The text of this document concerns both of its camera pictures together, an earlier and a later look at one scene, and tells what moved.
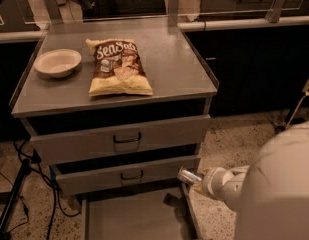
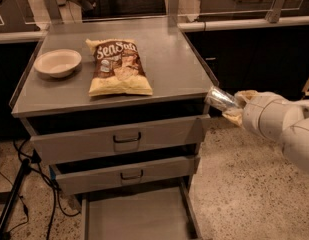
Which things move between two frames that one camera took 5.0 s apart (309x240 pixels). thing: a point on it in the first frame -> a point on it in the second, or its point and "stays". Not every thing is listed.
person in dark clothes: (118, 0) stays
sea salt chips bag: (117, 68) stays
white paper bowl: (58, 62) stays
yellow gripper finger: (206, 169) -> (245, 95)
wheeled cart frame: (306, 93) stays
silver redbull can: (187, 176) -> (221, 98)
